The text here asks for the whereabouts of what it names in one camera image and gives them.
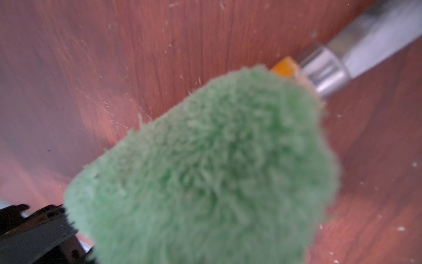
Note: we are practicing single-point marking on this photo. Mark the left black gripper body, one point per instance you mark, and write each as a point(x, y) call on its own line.
point(44, 237)

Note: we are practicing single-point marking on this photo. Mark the green rag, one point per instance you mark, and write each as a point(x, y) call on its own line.
point(239, 172)

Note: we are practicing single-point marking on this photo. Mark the wooden handle sickle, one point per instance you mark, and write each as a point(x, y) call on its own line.
point(377, 34)

